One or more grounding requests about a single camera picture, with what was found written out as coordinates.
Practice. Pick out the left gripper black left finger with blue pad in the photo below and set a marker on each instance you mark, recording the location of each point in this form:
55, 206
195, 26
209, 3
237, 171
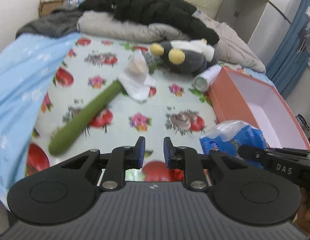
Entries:
116, 163

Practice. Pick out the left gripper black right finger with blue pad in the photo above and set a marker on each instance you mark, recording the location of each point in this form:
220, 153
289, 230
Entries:
185, 159

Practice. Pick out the blue white plastic bag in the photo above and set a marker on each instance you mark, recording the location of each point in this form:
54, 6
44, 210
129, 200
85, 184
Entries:
228, 136

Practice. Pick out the sponge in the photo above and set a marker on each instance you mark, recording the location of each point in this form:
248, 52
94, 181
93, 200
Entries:
137, 64

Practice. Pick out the floral fruit tablecloth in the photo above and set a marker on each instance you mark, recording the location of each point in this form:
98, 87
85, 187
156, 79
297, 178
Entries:
174, 108

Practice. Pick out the green massage stick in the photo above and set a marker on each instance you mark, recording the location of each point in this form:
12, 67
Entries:
65, 138

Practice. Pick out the white paper towel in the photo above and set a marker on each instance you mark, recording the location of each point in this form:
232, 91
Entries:
137, 90

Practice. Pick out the white cylindrical can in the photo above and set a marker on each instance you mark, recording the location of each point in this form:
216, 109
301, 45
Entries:
203, 81

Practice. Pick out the orange cardboard box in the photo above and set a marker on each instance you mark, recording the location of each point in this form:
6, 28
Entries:
237, 96

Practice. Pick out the blue curtain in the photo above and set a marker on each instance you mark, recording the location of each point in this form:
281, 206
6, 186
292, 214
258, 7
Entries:
289, 63

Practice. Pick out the grey penguin plush toy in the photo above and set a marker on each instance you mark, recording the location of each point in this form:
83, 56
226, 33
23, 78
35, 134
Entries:
185, 57

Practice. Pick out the grey quilt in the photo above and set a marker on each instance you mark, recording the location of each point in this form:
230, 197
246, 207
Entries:
230, 48

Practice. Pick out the light blue blanket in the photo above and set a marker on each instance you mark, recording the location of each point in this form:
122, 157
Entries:
27, 67

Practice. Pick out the black puffy jacket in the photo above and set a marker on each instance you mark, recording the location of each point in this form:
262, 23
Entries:
176, 13

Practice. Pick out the dark grey fleece blanket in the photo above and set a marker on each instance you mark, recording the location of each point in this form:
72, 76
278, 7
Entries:
58, 23

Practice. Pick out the white wardrobe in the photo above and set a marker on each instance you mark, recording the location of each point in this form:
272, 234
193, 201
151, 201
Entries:
261, 24

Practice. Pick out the brown cardboard box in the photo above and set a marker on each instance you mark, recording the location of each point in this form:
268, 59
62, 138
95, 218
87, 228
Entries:
45, 8

